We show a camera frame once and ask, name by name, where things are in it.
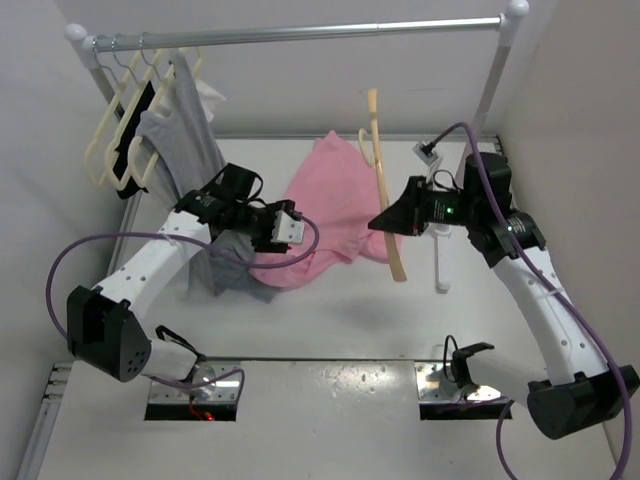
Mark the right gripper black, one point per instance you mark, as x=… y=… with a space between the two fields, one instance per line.
x=408 y=215

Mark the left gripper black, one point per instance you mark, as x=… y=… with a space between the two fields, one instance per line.
x=262 y=243

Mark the beige plastic hanger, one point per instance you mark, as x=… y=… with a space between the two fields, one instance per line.
x=370 y=148

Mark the pink t shirt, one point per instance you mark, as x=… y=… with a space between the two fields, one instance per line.
x=337 y=190

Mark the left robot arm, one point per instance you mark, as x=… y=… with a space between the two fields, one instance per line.
x=103 y=323

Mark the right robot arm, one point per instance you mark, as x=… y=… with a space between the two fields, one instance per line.
x=576 y=389

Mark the grey t shirt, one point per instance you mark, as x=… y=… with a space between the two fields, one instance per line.
x=189 y=158

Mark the white cloth on hanger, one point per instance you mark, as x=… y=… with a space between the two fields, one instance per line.
x=209 y=98

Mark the cream hanger middle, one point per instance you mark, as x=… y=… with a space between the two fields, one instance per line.
x=118 y=145

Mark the cream hanger far right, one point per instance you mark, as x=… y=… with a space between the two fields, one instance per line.
x=195 y=60

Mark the cream hanger outer left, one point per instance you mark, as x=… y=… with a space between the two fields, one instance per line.
x=113 y=89

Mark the white clothes rack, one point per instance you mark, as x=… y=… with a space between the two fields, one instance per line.
x=118 y=51

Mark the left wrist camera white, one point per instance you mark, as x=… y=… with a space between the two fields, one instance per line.
x=287 y=229

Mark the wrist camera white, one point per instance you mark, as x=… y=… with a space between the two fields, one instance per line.
x=287 y=229
x=427 y=153

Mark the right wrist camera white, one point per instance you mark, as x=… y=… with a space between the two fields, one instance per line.
x=427 y=153

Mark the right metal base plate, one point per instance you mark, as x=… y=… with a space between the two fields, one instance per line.
x=433 y=389

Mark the metal base plate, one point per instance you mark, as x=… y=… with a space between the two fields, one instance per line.
x=433 y=389
x=211 y=383

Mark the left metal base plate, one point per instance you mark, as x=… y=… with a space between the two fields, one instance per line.
x=211 y=383

